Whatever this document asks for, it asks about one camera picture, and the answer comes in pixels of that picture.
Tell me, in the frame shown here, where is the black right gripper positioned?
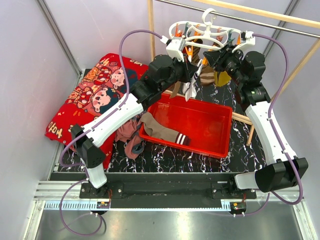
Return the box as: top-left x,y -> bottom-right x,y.
203,43 -> 246,86

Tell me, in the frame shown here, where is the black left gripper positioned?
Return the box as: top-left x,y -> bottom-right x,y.
159,53 -> 199,93

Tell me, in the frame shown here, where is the tan sock brown cuff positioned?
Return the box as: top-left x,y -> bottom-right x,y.
191,46 -> 200,65
170,81 -> 181,99

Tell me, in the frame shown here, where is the white round clip hanger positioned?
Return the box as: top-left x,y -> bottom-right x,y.
168,8 -> 244,51

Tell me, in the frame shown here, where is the taupe ribbed sock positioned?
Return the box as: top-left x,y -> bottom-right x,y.
140,112 -> 180,142

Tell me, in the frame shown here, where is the maroon striped cuff sock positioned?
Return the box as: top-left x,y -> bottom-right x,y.
175,133 -> 191,146

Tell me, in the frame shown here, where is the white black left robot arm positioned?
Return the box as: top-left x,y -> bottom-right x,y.
71,55 -> 198,198

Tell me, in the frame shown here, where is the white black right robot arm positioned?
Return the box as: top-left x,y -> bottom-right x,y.
204,46 -> 309,199

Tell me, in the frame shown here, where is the brown hanging sock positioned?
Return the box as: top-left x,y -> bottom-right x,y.
199,57 -> 215,86

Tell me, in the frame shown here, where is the mustard yellow hanging sock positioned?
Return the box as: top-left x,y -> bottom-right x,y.
214,71 -> 231,87

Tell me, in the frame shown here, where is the metal hanging rod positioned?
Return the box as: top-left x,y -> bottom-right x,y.
154,0 -> 320,38

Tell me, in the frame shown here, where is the red plastic bin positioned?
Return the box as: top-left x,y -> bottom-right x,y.
139,93 -> 232,158

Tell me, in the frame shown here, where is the red cartoon bear pillow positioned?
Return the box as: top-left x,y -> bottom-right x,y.
44,53 -> 148,169

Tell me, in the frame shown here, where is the pink and teal garment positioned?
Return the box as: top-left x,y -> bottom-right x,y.
115,119 -> 145,160

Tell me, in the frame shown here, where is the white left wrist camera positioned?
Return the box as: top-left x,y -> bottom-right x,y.
160,35 -> 186,62

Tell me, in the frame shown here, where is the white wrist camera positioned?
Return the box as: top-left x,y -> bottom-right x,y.
160,35 -> 186,62
232,31 -> 256,53

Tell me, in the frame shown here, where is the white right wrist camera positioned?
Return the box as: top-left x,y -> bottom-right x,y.
232,31 -> 256,53

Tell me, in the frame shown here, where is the wooden rack frame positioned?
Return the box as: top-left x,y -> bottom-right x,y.
146,0 -> 320,146

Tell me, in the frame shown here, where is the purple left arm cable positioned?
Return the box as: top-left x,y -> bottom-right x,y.
59,29 -> 168,237

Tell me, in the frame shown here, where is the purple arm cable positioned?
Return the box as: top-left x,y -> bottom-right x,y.
59,29 -> 168,237
252,33 -> 305,218

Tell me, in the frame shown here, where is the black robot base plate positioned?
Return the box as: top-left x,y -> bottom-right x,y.
79,172 -> 257,200

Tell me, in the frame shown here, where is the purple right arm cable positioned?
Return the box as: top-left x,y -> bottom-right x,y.
252,33 -> 305,218

